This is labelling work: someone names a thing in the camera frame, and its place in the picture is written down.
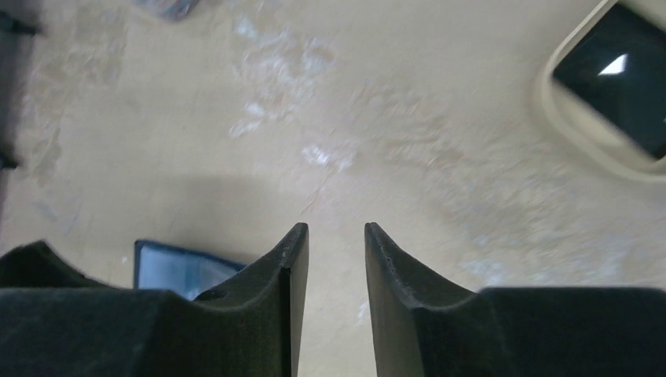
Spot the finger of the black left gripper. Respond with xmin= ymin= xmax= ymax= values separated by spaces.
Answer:
xmin=1 ymin=240 xmax=112 ymax=289

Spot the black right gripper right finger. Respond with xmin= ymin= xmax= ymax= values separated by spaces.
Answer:
xmin=364 ymin=223 xmax=665 ymax=376

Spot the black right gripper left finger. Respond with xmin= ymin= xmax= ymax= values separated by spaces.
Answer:
xmin=1 ymin=223 xmax=309 ymax=376

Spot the blue leather card holder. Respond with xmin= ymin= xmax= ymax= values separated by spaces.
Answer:
xmin=134 ymin=240 xmax=246 ymax=301

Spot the beige oval card tray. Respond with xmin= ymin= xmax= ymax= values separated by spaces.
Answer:
xmin=536 ymin=1 xmax=665 ymax=182

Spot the stack of credit cards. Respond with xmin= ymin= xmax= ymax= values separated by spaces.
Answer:
xmin=553 ymin=1 xmax=665 ymax=161

